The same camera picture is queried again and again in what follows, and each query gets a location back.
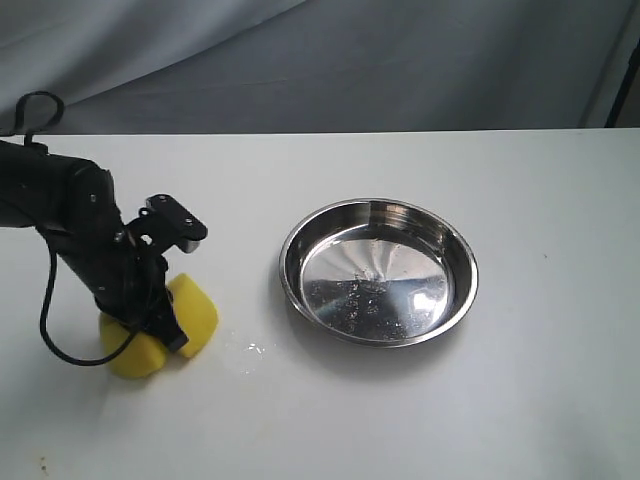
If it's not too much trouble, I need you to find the round stainless steel dish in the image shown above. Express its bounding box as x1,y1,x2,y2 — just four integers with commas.
278,198,479,349

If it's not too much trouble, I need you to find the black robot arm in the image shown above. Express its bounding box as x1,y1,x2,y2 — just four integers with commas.
1,142,207,352

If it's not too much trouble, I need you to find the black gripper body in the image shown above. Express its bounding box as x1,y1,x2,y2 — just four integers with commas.
54,224,173,330

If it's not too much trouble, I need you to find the black cable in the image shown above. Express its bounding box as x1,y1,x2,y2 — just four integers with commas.
38,227,146,366

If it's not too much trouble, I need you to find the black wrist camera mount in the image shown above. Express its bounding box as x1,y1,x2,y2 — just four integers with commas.
127,194,208,256

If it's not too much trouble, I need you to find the grey backdrop cloth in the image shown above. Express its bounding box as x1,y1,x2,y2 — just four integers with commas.
1,1,639,134

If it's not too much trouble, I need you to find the yellow sponge block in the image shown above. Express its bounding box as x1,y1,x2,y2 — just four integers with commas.
99,273,218,379

